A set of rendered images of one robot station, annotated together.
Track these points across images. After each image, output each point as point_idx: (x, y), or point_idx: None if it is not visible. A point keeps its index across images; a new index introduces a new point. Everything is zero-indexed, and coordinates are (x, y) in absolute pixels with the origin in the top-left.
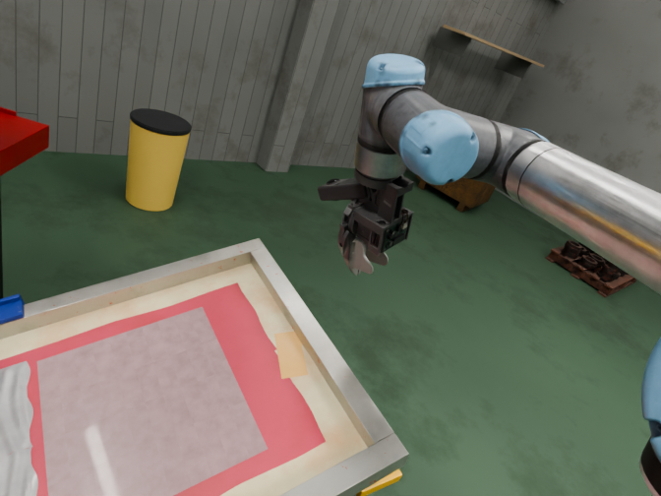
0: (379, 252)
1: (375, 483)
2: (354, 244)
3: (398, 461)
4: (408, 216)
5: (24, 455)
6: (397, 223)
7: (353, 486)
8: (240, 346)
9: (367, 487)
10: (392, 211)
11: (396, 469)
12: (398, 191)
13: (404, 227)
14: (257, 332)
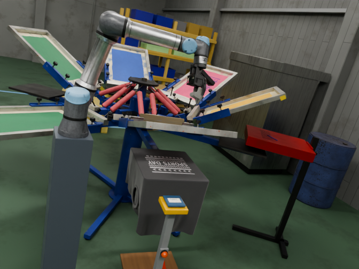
0: (186, 83)
1: (162, 200)
2: (196, 90)
3: (145, 122)
4: (194, 74)
5: None
6: (192, 76)
7: (141, 121)
8: None
9: (161, 198)
10: (189, 71)
11: (145, 127)
12: (190, 65)
13: (192, 78)
14: None
